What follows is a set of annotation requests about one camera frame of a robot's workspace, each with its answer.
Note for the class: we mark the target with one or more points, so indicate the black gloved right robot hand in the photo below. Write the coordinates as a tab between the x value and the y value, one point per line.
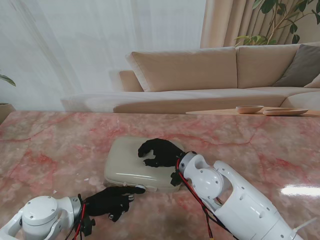
162	152

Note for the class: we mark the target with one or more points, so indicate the white sheer curtain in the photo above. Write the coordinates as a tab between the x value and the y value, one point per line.
87	50

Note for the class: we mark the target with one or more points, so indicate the beige corner sofa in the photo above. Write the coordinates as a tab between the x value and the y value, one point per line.
187	70

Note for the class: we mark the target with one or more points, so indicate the wooden bowl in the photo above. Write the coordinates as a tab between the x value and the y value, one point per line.
248	109

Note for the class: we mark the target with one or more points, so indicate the beige pleated curtain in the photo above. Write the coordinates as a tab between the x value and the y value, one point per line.
225	22

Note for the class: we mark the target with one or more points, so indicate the green plant with long leaf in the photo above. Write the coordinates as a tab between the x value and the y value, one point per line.
8	80

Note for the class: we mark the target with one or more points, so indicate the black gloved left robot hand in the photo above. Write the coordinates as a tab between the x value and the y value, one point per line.
112	202

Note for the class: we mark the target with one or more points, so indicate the beige plant pot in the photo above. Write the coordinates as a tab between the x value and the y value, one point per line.
6	111

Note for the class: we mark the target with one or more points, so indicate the beige translucent suitcase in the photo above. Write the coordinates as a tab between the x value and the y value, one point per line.
125	162

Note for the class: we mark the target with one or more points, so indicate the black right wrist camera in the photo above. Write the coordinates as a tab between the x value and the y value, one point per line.
175	178

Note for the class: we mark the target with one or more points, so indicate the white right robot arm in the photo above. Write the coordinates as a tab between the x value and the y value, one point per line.
230	195

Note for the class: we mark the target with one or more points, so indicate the tall green leafy plant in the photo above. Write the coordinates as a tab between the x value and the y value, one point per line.
267	5

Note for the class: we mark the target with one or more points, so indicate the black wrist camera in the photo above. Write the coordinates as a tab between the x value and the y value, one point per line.
87	225
175	178

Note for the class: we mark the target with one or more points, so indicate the beige sofa cushion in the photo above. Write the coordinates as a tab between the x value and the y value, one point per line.
315	83

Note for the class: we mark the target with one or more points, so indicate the light wooden coffee table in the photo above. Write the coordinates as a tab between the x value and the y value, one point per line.
212	112

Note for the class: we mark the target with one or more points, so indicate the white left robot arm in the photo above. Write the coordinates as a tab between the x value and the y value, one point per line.
40	217

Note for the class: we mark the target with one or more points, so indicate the grey sofa cushion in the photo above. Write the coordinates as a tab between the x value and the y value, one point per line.
302	65

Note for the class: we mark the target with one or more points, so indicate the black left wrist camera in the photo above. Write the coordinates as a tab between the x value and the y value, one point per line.
87	225

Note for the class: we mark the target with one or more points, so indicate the flat wooden tray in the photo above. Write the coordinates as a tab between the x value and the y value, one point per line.
280	111

